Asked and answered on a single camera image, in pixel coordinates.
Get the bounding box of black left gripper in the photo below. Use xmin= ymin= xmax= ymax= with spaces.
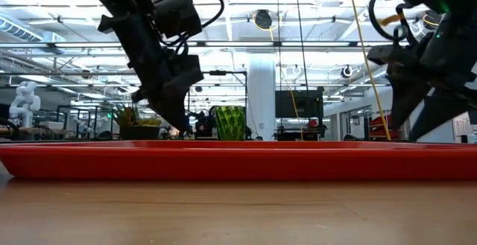
xmin=97 ymin=4 xmax=205 ymax=133

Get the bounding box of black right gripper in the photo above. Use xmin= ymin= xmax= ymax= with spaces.
xmin=367 ymin=13 xmax=477 ymax=141

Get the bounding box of green faceted cup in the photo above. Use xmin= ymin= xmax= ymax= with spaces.
xmin=210 ymin=105 xmax=247 ymax=141

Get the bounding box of red plastic tray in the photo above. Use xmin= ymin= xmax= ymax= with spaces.
xmin=0 ymin=139 xmax=477 ymax=182

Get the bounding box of red bin rack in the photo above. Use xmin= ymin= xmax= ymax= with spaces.
xmin=368 ymin=114 xmax=402 ymax=141

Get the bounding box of potted plant black pot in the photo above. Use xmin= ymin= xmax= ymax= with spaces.
xmin=113 ymin=103 xmax=163 ymax=141

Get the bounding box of white building column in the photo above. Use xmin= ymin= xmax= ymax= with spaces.
xmin=247 ymin=53 xmax=277 ymax=141

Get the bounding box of black background monitor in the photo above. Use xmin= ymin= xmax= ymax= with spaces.
xmin=274 ymin=89 xmax=324 ymax=119

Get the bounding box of white robot figure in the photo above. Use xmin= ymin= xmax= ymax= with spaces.
xmin=9 ymin=80 xmax=42 ymax=129

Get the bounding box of black background frame rig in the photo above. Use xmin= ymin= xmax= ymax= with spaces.
xmin=186 ymin=69 xmax=249 ymax=140

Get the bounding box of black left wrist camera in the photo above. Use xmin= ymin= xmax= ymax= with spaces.
xmin=151 ymin=0 xmax=203 ymax=40

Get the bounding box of yellow cable tag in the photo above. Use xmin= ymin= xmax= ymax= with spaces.
xmin=379 ymin=13 xmax=405 ymax=27

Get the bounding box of black left wrist camera cable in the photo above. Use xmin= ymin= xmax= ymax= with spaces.
xmin=159 ymin=0 xmax=226 ymax=47

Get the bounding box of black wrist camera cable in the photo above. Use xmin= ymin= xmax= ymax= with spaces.
xmin=159 ymin=0 xmax=226 ymax=47
xmin=367 ymin=0 xmax=409 ymax=42

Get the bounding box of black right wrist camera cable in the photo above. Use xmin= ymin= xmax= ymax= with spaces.
xmin=367 ymin=0 xmax=409 ymax=42

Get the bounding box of thin yellow hanging cable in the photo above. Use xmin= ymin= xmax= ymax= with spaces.
xmin=266 ymin=25 xmax=303 ymax=141

